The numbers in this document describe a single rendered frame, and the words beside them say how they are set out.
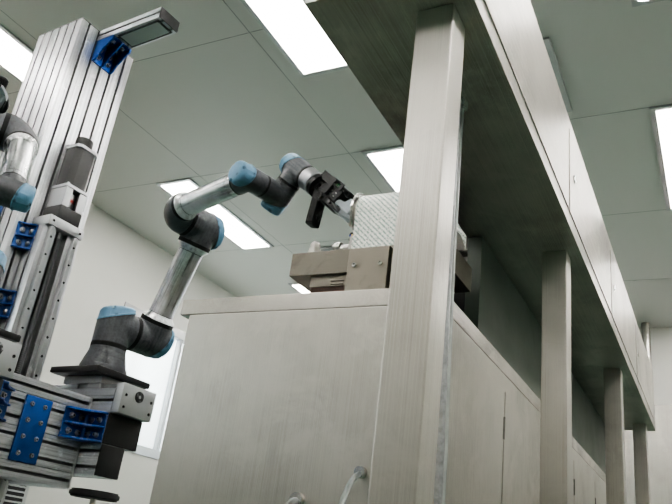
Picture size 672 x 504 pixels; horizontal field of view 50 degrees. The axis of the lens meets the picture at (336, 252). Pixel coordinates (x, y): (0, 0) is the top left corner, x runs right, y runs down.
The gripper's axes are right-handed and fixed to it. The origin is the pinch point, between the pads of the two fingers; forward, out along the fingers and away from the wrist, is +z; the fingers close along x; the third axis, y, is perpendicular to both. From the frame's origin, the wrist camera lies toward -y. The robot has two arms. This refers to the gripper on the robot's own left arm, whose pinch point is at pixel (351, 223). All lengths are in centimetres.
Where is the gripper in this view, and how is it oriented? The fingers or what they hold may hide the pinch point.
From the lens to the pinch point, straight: 207.4
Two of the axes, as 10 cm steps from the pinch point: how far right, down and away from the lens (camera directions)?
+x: 4.4, 4.1, 8.0
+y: 6.7, -7.4, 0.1
